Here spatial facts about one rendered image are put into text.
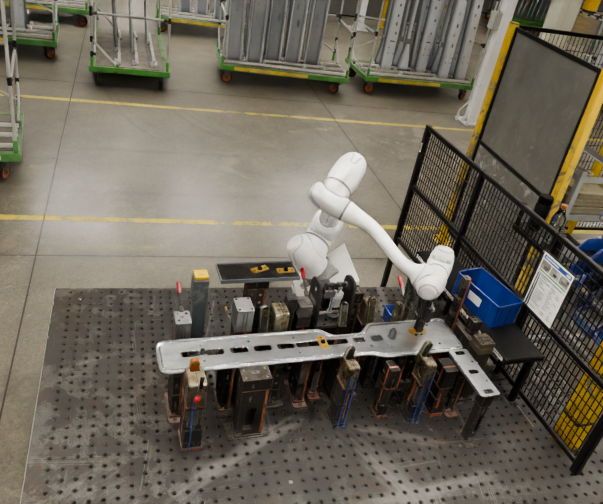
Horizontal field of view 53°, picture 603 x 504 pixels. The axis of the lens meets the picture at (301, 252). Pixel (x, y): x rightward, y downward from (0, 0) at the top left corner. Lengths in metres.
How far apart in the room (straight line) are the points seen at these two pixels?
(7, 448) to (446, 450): 2.19
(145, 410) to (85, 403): 0.25
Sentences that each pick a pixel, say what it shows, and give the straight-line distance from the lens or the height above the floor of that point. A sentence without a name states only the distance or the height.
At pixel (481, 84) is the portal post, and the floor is 0.59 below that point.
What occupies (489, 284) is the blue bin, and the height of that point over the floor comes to 1.11.
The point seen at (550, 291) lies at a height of 1.30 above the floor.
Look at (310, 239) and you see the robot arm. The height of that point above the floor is 1.10.
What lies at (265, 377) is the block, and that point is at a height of 1.03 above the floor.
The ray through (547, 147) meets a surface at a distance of 4.70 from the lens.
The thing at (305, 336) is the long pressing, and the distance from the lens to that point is 2.71.
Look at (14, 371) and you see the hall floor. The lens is 3.99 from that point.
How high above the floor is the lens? 2.71
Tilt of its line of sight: 32 degrees down
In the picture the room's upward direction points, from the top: 11 degrees clockwise
